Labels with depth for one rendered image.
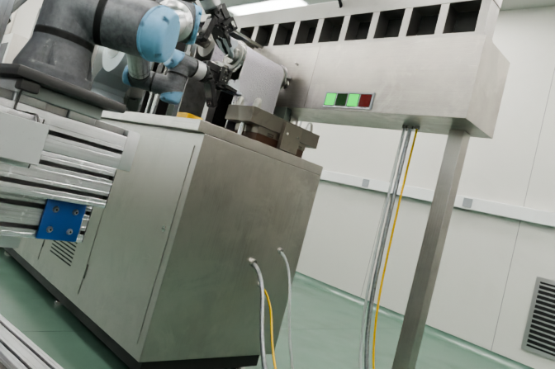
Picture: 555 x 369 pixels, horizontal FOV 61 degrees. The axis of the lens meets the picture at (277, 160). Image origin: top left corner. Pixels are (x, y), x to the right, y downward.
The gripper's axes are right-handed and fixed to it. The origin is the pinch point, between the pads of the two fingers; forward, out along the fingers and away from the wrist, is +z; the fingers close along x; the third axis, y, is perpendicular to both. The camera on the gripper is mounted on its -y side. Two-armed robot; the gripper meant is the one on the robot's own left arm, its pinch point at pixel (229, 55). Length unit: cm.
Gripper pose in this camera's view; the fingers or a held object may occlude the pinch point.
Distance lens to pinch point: 201.0
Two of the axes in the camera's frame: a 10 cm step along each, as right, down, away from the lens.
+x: -6.9, -1.3, 7.1
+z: 3.5, 8.1, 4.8
